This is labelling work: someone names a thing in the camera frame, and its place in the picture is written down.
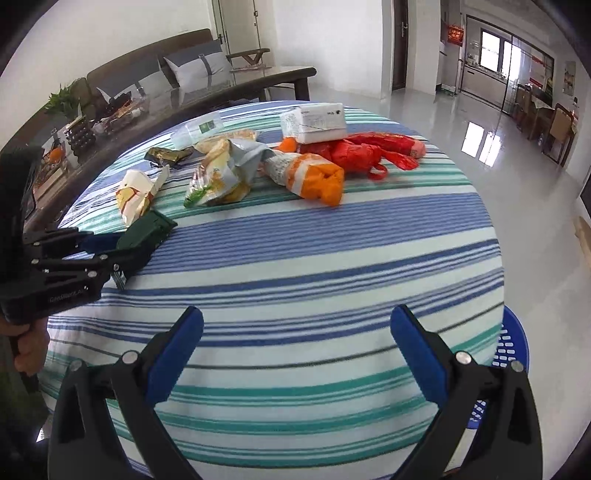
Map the yellow green snack bag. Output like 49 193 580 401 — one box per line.
184 138 252 208

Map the black studded box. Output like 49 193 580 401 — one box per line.
65 117 98 160

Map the white grey cushion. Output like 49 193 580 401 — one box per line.
163 39 233 90

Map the red plastic bag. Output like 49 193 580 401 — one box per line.
314 134 416 181

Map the red packet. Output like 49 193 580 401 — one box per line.
355 132 426 160

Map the blue plastic basket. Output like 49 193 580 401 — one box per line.
466 305 529 430

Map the white green milk carton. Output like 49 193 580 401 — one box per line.
280 102 347 145

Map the white yellow paper wrapper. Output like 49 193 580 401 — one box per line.
115 166 171 227

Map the clear snack tray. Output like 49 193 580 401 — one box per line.
95 92 151 134

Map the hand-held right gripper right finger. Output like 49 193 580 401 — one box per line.
390 305 544 480

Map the dark green gold wrapper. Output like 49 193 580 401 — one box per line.
144 147 195 165

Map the wooden dining table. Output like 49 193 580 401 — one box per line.
516 85 555 134

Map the grey plastic bag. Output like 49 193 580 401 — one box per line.
228 137 278 185

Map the dark wooden door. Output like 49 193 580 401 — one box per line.
392 0 409 90

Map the brown sofa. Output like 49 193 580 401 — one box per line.
69 28 227 121

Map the dark green carton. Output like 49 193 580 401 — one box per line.
115 210 178 281

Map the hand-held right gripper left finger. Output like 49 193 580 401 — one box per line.
47 305 205 480

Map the striped tablecloth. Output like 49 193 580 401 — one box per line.
39 100 505 480

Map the wooden dining chair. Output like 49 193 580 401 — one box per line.
542 104 575 167

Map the clear plastic packet green label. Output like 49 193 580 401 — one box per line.
171 117 225 148

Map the person's left hand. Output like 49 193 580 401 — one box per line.
14 318 51 376

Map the kitchen counter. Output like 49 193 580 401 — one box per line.
464 65 509 108

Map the blue grey cushion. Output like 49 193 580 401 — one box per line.
95 60 171 100

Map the orange white plastic bag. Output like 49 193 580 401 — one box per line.
263 150 346 207

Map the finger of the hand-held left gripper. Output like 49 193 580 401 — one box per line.
32 251 144 289
22 228 123 260

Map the green potted plant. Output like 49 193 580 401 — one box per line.
44 85 81 116

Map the brown wooden armchair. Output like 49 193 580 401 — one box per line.
226 48 271 71

